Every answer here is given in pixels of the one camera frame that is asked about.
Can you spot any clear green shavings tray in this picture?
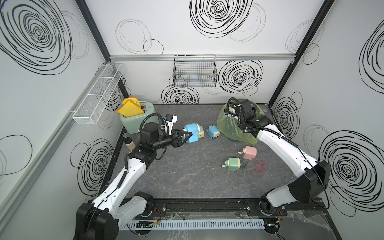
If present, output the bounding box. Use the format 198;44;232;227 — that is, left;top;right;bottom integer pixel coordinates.
240;159;248;170

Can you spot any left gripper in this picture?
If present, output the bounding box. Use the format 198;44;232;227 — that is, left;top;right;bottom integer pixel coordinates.
151;129;191;152

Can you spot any grey slotted cable duct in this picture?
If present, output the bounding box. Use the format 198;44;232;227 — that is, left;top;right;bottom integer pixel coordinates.
122;219;266;231

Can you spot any bin with green bag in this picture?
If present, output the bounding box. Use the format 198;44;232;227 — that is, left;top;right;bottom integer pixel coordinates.
217;97;266;145

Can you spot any yellow green pencil sharpener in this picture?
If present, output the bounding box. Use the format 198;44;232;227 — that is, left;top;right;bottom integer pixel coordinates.
198;125;205;139

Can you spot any blue sharpener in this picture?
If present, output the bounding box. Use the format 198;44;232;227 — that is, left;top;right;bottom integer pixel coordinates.
207;125;220;139
183;124;200;143

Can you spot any yellow toy toast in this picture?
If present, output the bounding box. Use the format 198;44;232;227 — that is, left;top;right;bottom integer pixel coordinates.
117;97;144;118

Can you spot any green cream pencil sharpener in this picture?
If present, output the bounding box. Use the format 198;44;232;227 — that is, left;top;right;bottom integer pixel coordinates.
222;158;241;172

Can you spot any clear pink shavings tray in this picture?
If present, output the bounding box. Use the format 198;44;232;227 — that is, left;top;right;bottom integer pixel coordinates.
255;160;267;173

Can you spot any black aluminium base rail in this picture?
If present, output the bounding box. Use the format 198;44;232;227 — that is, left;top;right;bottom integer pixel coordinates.
83;197;326;218

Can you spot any pink pencil sharpener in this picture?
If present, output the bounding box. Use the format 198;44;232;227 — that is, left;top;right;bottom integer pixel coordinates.
238;146;257;161

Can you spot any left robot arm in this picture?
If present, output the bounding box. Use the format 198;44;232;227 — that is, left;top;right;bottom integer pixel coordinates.
74;123;193;240

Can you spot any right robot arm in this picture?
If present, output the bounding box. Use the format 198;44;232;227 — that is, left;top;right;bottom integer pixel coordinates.
224;98;331;216

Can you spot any white mesh wall shelf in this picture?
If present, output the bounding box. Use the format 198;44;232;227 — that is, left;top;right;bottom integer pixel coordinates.
73;63;124;125

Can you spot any small black-capped bottle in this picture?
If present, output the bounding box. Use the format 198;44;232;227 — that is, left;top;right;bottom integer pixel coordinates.
124;137;136;152

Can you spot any mint green toaster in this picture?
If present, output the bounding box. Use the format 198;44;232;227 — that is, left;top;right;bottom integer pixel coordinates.
120;102;156;134

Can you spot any black wire basket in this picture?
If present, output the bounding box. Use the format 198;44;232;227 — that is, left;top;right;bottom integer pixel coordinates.
172;55;218;87

